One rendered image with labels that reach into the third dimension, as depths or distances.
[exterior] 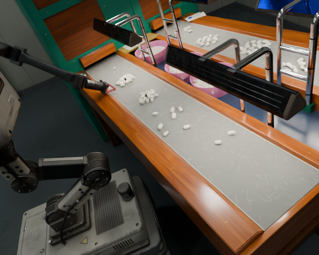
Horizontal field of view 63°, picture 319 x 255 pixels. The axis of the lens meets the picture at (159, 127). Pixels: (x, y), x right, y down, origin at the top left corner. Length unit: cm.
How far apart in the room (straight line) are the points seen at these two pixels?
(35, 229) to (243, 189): 113
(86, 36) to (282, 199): 180
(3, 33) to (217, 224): 389
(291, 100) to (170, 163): 55
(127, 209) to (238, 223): 67
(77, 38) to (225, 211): 173
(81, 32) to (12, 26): 215
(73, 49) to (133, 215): 139
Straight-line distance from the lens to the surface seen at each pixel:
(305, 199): 99
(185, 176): 104
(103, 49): 222
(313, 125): 132
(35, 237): 163
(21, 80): 453
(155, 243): 142
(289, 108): 77
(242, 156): 110
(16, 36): 430
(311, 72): 126
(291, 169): 106
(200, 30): 225
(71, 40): 221
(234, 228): 90
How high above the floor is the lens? 157
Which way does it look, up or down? 38 degrees down
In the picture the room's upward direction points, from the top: 21 degrees counter-clockwise
